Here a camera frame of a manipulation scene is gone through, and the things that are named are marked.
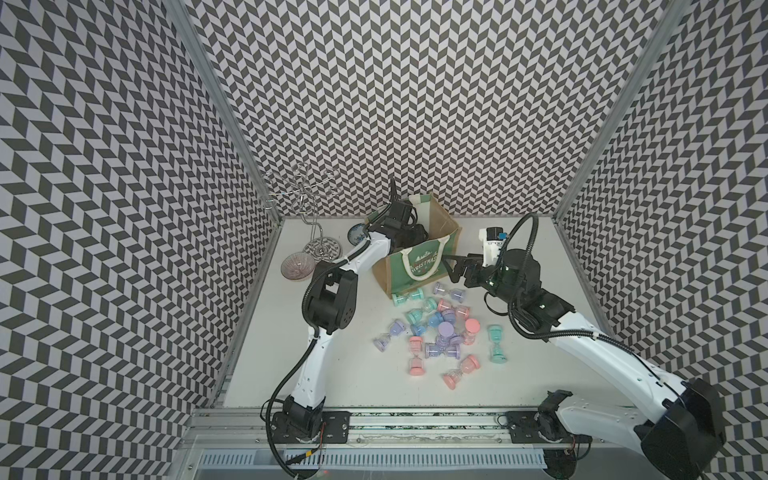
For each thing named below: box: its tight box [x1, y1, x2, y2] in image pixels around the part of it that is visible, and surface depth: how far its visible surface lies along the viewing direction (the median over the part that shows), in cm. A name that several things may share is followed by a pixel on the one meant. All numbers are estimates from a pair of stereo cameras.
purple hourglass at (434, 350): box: [424, 342, 461, 360], surface depth 84 cm
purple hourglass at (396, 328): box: [373, 319, 407, 353], surface depth 88 cm
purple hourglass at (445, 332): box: [436, 321, 454, 353], surface depth 84 cm
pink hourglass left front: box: [409, 336, 425, 376], surface depth 85 cm
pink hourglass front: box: [442, 354, 481, 390], surface depth 82 cm
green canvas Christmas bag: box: [372, 193, 462, 299], surface depth 88 cm
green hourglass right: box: [488, 324, 507, 365], surface depth 85 cm
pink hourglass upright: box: [463, 318, 481, 346], surface depth 85 cm
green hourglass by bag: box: [392, 287, 424, 307], surface depth 96 cm
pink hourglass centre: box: [437, 298, 471, 320], surface depth 93 cm
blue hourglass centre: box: [411, 312, 443, 336], surface depth 90 cm
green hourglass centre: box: [406, 297, 437, 325], surface depth 93 cm
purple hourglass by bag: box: [433, 282, 466, 303], surface depth 96 cm
